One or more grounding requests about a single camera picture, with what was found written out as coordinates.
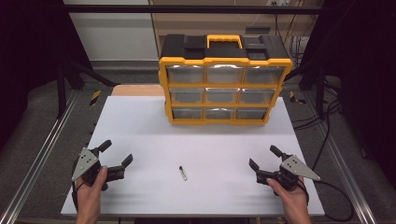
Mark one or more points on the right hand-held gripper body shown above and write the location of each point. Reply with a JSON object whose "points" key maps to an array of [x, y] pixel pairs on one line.
{"points": [[294, 169]]}

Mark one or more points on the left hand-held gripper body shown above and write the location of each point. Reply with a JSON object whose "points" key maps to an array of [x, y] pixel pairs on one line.
{"points": [[84, 161]]}

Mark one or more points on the small glass vial black cap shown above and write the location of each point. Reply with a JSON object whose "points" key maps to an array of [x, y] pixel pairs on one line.
{"points": [[183, 173]]}

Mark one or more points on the clear plastic drawer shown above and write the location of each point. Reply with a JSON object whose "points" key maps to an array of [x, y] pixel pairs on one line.
{"points": [[219, 113]]}

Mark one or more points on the yellow black organizer cabinet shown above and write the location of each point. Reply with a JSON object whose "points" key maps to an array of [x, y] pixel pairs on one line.
{"points": [[224, 46]]}

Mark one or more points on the person's right hand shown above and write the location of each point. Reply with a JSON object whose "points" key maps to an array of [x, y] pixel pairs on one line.
{"points": [[291, 199]]}

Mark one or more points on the person's left hand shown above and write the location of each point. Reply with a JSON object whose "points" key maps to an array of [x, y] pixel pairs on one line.
{"points": [[90, 193]]}

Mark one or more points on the yellow black striped marker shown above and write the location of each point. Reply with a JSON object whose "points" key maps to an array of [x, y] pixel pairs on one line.
{"points": [[95, 97], [295, 98]]}

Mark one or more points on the tan wooden board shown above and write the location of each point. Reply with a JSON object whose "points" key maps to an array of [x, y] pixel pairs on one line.
{"points": [[137, 90]]}

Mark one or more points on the black metal stand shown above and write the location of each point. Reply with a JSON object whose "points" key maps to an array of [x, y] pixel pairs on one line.
{"points": [[319, 90], [62, 90]]}

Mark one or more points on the set of clear cabinet bins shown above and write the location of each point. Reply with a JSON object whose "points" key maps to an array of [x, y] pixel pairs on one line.
{"points": [[186, 74]]}

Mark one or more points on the white cabinet panel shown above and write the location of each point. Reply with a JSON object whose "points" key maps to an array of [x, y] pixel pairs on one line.
{"points": [[115, 34]]}

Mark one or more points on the black curtain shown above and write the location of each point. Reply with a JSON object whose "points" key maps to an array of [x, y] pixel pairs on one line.
{"points": [[367, 77], [28, 62]]}

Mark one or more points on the small black box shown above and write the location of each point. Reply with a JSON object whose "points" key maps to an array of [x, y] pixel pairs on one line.
{"points": [[257, 30]]}

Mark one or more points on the metal floor rail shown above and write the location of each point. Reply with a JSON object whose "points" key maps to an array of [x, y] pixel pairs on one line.
{"points": [[40, 155], [342, 161]]}

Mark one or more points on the black overhead frame beam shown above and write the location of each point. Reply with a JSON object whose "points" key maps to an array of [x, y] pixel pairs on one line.
{"points": [[186, 9]]}

